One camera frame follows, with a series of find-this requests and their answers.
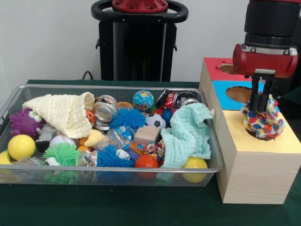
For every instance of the orange ball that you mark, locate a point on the orange ball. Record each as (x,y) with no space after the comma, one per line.
(146,161)

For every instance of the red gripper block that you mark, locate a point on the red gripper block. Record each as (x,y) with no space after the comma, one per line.
(265,61)

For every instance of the blue spiky rubber ball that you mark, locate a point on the blue spiky rubber ball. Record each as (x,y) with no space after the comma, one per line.
(127,118)

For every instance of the small soccer ball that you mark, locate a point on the small soccer ball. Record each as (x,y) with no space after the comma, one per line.
(155,121)

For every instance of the multicolour confetti cloth toy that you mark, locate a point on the multicolour confetti cloth toy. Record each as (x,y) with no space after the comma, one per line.
(265,125)

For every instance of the wooden box with three holes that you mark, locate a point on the wooden box with three holes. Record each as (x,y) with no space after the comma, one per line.
(256,169)

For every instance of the purple spiky toy with eyes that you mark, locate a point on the purple spiky toy with eyes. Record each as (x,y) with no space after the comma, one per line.
(23,123)

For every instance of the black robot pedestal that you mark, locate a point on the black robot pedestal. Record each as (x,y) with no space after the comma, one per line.
(138,47)

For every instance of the shallow clear mesh bin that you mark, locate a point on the shallow clear mesh bin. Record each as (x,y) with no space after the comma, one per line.
(141,181)

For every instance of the dark green table cloth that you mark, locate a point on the dark green table cloth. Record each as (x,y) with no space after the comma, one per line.
(117,207)

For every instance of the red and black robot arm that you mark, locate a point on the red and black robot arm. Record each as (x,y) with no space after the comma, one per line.
(273,21)

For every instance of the small baseball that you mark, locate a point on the small baseball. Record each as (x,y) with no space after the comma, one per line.
(62,140)

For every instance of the cream knitted cloth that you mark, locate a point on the cream knitted cloth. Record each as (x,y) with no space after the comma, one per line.
(61,113)

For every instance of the green fuzzy toy with eyes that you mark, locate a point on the green fuzzy toy with eyes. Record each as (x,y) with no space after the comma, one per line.
(66,155)

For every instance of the yellow ball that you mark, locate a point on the yellow ball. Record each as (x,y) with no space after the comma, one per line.
(21,147)
(194,164)

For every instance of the mint green cloth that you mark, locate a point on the mint green cloth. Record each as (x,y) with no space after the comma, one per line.
(188,134)

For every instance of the globe print ball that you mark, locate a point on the globe print ball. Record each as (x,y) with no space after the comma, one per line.
(143,100)

